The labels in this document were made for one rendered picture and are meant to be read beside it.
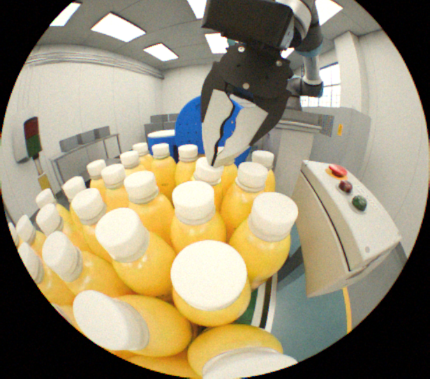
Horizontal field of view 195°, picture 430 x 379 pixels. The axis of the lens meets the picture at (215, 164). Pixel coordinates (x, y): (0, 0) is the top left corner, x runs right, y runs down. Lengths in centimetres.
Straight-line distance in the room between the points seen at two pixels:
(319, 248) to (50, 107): 364
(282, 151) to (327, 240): 66
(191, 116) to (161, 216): 35
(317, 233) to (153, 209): 20
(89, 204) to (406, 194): 286
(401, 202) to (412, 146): 82
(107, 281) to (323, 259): 21
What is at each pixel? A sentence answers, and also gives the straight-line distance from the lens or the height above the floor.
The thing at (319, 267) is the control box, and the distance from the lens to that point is 18.
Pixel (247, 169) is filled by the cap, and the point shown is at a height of 111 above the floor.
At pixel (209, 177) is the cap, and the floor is 109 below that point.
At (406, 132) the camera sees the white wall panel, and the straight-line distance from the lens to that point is 280.
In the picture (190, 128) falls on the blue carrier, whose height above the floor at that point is 112.
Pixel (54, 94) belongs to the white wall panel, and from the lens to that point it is 359.
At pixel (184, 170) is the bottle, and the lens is 25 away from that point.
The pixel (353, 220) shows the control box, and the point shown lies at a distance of 15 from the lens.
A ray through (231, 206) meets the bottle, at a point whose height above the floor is 106.
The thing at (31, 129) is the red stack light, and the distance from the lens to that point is 47.
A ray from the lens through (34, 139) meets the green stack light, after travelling 47.
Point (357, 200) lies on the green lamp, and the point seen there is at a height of 111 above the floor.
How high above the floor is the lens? 117
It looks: 24 degrees down
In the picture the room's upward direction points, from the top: straight up
